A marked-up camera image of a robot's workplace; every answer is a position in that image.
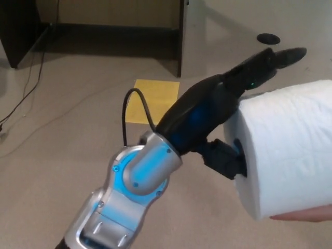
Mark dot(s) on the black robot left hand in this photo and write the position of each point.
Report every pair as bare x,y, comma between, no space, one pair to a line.
194,116

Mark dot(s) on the yellow paper sheet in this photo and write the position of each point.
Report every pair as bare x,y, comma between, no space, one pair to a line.
155,96

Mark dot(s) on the person's bare hand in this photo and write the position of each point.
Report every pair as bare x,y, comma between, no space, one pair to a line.
303,214

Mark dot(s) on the dark wooden desk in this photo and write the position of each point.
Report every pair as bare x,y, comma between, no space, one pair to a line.
15,31

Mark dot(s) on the black round floor cap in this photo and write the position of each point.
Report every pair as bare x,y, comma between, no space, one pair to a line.
268,38

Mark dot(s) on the white toilet paper roll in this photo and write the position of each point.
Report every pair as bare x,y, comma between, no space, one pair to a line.
285,145

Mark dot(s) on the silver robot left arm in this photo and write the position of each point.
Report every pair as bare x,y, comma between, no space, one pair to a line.
135,181

